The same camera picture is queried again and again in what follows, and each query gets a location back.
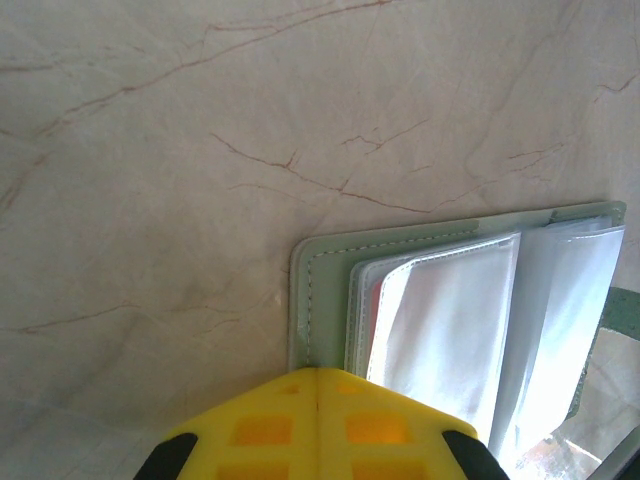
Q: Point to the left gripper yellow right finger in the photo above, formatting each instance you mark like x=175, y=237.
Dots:
x=390, y=435

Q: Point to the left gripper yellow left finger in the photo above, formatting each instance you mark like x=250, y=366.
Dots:
x=250, y=435

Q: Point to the green leather card holder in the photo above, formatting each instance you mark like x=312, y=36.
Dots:
x=450, y=310

